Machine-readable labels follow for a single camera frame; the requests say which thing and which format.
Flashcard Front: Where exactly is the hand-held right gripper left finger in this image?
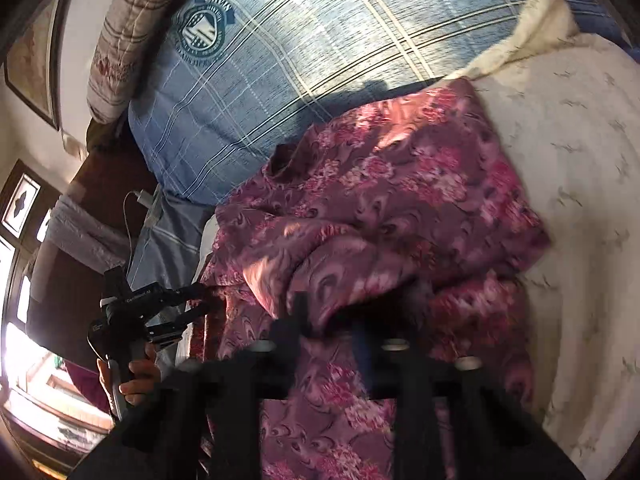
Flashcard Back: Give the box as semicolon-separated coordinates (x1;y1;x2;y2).
70;292;311;480

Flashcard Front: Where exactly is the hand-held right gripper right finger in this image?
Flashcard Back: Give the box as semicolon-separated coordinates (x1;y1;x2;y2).
350;324;586;480

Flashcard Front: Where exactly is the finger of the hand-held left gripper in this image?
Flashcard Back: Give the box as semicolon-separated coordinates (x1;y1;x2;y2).
166;281;215;307
172;304;215;333

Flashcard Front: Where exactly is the purple floral cloth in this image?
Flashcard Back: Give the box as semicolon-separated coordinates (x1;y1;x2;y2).
187;76;551;480

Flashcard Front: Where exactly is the person's left hand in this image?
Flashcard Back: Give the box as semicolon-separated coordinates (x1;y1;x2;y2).
96;356;162;407

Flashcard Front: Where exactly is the blue-grey striped pillow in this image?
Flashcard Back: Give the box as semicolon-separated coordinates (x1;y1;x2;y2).
127;185;216;361

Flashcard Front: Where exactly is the maroon cloth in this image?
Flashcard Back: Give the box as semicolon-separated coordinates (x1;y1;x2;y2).
64;359;112;413

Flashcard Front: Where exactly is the grey draped cloth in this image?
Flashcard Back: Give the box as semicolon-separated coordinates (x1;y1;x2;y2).
45;195;132;263

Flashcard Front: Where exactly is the dark wooden headboard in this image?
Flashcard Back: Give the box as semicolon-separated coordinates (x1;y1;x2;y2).
27;125;166;361

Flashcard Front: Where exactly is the blue patterned pillow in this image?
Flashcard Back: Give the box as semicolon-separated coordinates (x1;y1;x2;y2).
127;0;621;206

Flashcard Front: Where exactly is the beige striped pillow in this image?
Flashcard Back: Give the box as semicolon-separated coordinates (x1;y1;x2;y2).
86;0;201;126

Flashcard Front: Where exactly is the white leaf-print bedsheet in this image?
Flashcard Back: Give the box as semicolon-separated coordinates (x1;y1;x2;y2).
470;35;640;480

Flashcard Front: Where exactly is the cream pillow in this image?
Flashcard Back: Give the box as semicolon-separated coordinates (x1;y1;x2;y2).
450;0;581;81

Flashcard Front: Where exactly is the white charger with cable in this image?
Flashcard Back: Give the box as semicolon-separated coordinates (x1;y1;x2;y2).
122;189;158;271

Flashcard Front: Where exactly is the wooden window frame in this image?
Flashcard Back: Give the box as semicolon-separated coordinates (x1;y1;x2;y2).
0;159;66;361

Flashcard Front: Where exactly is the framed wall picture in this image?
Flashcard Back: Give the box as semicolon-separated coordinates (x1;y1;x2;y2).
4;0;68;131

